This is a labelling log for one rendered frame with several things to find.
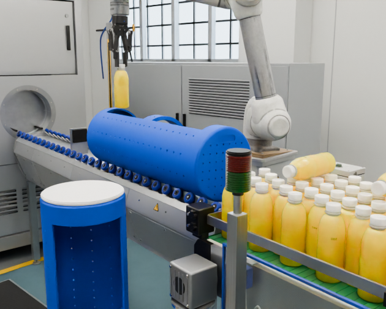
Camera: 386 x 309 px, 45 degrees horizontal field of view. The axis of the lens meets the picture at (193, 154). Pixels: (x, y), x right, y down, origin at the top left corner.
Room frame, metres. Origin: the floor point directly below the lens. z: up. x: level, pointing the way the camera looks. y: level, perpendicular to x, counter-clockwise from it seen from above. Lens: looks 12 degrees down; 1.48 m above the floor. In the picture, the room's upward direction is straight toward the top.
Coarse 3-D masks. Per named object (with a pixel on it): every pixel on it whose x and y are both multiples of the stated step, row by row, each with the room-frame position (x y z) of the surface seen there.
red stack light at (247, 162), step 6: (228, 156) 1.09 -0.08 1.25; (234, 156) 1.08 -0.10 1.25; (240, 156) 1.08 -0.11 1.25; (246, 156) 1.08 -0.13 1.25; (228, 162) 1.09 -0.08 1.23; (234, 162) 1.07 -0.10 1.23; (240, 162) 1.07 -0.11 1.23; (246, 162) 1.08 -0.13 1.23; (228, 168) 1.09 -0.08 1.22; (234, 168) 1.07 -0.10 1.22; (240, 168) 1.07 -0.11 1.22; (246, 168) 1.08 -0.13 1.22
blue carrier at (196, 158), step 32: (96, 128) 2.21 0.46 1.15; (128, 128) 2.00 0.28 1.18; (160, 128) 1.85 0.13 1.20; (192, 128) 1.73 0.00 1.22; (224, 128) 1.67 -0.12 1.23; (128, 160) 1.97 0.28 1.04; (160, 160) 1.76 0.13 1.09; (192, 160) 1.60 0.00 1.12; (224, 160) 1.67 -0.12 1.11; (192, 192) 1.67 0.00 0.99
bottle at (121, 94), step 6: (120, 72) 2.25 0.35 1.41; (126, 72) 2.27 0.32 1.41; (114, 78) 2.26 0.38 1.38; (120, 78) 2.24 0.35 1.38; (126, 78) 2.25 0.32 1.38; (114, 84) 2.26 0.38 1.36; (120, 84) 2.24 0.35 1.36; (126, 84) 2.25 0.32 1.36; (114, 90) 2.26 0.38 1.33; (120, 90) 2.24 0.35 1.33; (126, 90) 2.25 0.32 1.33; (114, 96) 2.27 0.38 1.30; (120, 96) 2.24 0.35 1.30; (126, 96) 2.25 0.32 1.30; (120, 102) 2.24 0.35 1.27; (126, 102) 2.25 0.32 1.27
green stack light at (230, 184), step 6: (228, 174) 1.08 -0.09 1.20; (234, 174) 1.07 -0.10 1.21; (240, 174) 1.07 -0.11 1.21; (246, 174) 1.08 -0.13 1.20; (228, 180) 1.08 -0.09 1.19; (234, 180) 1.07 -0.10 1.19; (240, 180) 1.07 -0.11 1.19; (246, 180) 1.08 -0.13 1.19; (228, 186) 1.09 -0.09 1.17; (234, 186) 1.07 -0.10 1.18; (240, 186) 1.07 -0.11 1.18; (246, 186) 1.08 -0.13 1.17; (234, 192) 1.07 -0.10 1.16; (240, 192) 1.07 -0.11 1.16; (246, 192) 1.08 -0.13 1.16
